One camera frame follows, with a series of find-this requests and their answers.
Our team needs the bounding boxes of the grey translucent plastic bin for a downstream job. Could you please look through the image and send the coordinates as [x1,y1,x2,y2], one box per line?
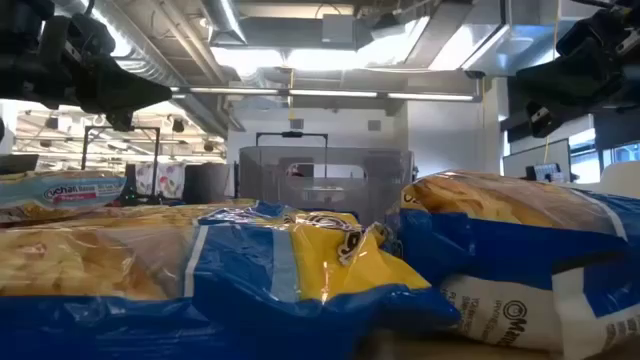
[238,145,415,227]

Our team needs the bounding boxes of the spiral metal air duct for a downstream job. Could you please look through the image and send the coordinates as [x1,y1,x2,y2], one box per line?
[49,0,246,134]

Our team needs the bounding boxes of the large rectangular metal duct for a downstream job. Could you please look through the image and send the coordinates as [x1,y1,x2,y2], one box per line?
[357,0,566,79]

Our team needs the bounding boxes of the black computer monitor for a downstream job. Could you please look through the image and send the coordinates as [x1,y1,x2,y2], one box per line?
[0,153,40,176]

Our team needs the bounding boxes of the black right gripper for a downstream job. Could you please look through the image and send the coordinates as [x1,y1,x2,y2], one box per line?
[514,0,640,139]

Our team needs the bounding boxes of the black office partition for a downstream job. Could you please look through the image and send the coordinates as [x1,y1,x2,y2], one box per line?
[182,162,236,205]

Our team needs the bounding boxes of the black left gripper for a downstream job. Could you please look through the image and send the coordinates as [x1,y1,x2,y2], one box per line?
[0,0,174,134]

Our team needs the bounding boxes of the long fluorescent light strip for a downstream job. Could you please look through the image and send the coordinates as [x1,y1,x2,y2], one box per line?
[169,85,481,103]

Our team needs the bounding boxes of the floral patterned cloth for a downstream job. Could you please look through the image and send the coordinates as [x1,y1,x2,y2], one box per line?
[134,161,187,200]

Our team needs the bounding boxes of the dark blue Maruchan noodle pack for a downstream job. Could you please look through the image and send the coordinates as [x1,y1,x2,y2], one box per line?
[397,169,640,360]
[0,199,461,360]

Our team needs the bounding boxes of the light blue Maruchan noodle pack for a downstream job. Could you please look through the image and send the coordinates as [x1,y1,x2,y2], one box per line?
[0,171,127,210]

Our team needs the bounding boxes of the grey panel board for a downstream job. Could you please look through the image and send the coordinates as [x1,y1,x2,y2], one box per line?
[502,138,572,179]

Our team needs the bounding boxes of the small desk monitor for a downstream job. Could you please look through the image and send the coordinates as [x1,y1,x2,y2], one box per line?
[524,163,564,182]

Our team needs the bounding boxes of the tall black rig frame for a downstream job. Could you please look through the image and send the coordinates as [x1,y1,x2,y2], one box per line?
[81,125,161,201]

